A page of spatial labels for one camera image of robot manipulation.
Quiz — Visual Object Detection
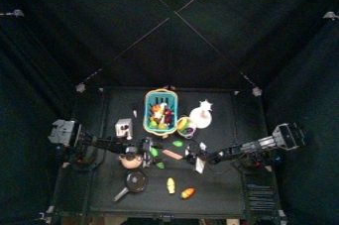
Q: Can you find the yellow toy banana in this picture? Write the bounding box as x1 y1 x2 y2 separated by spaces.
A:
176 117 189 132

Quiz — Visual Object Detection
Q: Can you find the white toy toaster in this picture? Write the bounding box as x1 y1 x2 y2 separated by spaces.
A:
113 118 133 140

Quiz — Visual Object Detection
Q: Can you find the yellow toy corn cob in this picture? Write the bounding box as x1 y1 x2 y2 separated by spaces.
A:
165 176 177 195

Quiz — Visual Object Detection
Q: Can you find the orange toy vegetable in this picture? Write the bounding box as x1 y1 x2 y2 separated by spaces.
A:
180 186 196 200

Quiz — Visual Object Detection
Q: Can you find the toy kettle with black handle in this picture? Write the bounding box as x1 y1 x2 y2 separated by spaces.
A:
116 146 144 170

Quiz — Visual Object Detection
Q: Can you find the small toy bowl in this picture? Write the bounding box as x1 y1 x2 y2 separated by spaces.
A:
174 115 198 139

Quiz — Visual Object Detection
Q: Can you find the toy frying pan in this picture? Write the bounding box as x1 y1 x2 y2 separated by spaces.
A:
110 169 149 203

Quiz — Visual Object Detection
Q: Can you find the teal basket with orange rim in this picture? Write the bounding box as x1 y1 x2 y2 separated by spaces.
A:
141 88 180 137

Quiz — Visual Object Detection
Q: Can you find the white mug tree stand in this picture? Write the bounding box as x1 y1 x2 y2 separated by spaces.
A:
188 99 214 130

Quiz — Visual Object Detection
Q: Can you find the thin diagonal brace cord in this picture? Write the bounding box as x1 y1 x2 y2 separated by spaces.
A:
122 0 256 88
81 0 236 84

